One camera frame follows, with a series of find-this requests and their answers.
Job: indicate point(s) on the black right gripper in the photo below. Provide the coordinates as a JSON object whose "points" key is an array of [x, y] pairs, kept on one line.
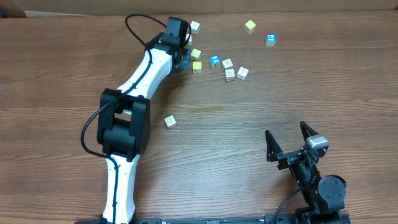
{"points": [[290, 157]]}

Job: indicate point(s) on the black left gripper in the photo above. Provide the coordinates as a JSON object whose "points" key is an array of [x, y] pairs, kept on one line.
{"points": [[185, 61]]}

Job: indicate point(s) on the red K wooden block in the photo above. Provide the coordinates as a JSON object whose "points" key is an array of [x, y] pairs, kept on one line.
{"points": [[229, 74]]}

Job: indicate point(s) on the red letter wooden block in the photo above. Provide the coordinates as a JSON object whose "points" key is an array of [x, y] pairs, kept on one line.
{"points": [[170, 122]]}

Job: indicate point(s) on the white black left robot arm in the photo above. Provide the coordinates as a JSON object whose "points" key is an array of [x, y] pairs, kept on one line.
{"points": [[124, 121]]}

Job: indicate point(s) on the dark red wooden block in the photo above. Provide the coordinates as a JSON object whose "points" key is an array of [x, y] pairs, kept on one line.
{"points": [[189, 39]]}

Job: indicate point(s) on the pale yellow top block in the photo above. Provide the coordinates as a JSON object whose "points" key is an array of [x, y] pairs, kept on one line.
{"points": [[195, 54]]}

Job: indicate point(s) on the yellow top wooden block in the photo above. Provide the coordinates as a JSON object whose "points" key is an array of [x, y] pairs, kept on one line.
{"points": [[196, 66]]}

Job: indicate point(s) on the yellow wooden block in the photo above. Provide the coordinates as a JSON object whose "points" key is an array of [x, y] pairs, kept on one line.
{"points": [[249, 27], [196, 66]]}

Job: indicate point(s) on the teal J wooden block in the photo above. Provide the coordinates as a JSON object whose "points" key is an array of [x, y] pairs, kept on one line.
{"points": [[195, 27]]}

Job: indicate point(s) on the blue top wooden block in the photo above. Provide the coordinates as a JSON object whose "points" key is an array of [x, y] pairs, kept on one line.
{"points": [[214, 61]]}

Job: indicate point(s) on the plain white wooden block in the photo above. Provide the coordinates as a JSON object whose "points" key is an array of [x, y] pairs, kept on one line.
{"points": [[226, 64]]}

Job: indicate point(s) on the blue T wooden block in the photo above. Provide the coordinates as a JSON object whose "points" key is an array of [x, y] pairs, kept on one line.
{"points": [[242, 73]]}

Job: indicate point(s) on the far yellow wooden block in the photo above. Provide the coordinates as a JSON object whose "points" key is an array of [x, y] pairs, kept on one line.
{"points": [[249, 27]]}

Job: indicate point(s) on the far blue wooden block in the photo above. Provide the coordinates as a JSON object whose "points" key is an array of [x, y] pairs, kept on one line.
{"points": [[270, 40]]}

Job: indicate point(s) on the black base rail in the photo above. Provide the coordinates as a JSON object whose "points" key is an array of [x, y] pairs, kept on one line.
{"points": [[211, 221]]}

